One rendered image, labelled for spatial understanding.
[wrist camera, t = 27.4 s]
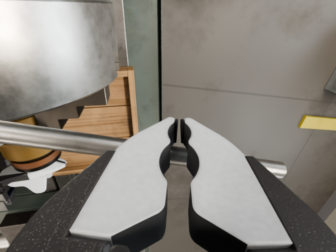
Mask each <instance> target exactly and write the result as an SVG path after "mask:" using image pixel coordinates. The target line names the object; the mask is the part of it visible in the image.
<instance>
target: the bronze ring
mask: <svg viewBox="0 0 336 252"><path fill-rule="evenodd" d="M10 122H14V123H21V124H28V125H34V126H38V123H37V120H36V117H35V115H32V116H29V117H25V118H21V119H17V120H13V121H10ZM0 152H1V154H2V156H3V157H4V158H5V159H6V160H8V161H9V162H10V164H11V165H12V166H13V167H14V169H15V170H16V171H18V172H22V173H31V172H36V171H40V170H42V169H45V168H47V167H49V166H50V165H52V164H53V163H55V162H56V161H57V160H58V159H59V157H60V156H61V153H62V151H58V150H50V149H42V148H34V147H26V146H18V145H10V144H3V145H1V146H0Z"/></svg>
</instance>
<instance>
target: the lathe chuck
mask: <svg viewBox="0 0 336 252"><path fill-rule="evenodd" d="M119 69H120V63H119V55H118V44H117V35H116V26H115V17H114V8H113V4H112V3H111V2H97V1H74V0H0V120H1V121H7V122H10V121H14V120H18V119H22V118H26V117H30V116H34V115H37V114H41V113H44V112H48V111H51V110H54V109H57V108H60V107H63V106H66V105H69V104H71V103H74V102H77V101H79V100H82V99H84V98H86V97H88V96H91V95H93V94H95V93H97V92H98V91H100V90H102V89H104V88H105V87H107V86H108V85H109V84H111V83H112V82H113V81H114V80H115V79H116V78H117V76H118V73H117V71H118V70H119Z"/></svg>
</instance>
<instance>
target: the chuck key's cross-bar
mask: <svg viewBox="0 0 336 252"><path fill-rule="evenodd" d="M126 140H128V139H125V138H118V137H112V136H105V135H98V134H91V133H85V132H78V131H71V130H64V129H58V128H51V127H44V126H37V125H31V124H24V123H17V122H10V121H3V120H0V144H7V145H15V146H23V147H31V148H39V149H47V150H55V151H63V152H71V153H79V154H87V155H95V156H101V155H102V154H104V153H105V152H106V151H107V150H110V151H114V150H115V149H116V148H118V147H119V146H120V145H121V144H122V143H124V142H125V141H126ZM187 157H188V150H187V148H186V147H179V146H172V147H171V148H170V165H176V166H184V167H186V166H187ZM256 159H257V160H258V161H259V162H260V163H261V164H262V165H263V166H265V167H266V168H267V169H268V170H269V171H270V172H271V173H272V174H273V175H275V176H276V177H277V178H283V177H284V176H285V175H286V172H287V168H286V165H285V164H284V163H283V162H281V161H274V160H267V159H260V158H256Z"/></svg>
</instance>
